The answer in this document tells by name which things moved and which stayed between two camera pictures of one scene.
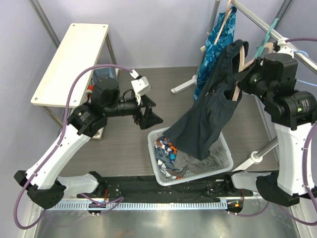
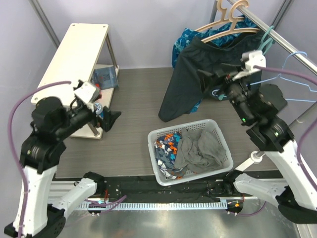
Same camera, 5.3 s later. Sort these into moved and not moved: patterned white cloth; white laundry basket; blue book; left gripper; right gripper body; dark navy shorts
Moved: right gripper body; dark navy shorts; left gripper
Not moved: blue book; white laundry basket; patterned white cloth
